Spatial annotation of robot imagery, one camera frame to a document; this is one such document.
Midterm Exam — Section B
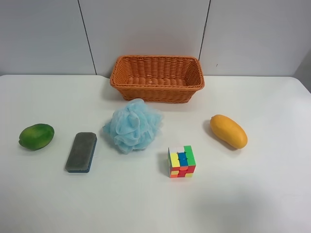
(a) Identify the light blue bath pouf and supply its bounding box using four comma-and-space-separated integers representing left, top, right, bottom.
103, 99, 163, 154

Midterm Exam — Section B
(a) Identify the yellow mango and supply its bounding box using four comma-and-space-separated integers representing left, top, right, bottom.
209, 115, 248, 149

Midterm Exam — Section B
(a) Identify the multicolour puzzle cube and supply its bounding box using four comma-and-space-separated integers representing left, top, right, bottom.
168, 145, 196, 178

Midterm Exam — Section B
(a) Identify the orange wicker basket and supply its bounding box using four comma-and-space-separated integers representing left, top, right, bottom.
110, 55, 205, 103

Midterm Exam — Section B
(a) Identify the green mango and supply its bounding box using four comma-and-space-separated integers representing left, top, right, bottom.
18, 123, 54, 150

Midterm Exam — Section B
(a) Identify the grey blue whiteboard eraser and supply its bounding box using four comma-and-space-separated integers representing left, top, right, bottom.
65, 132, 97, 173

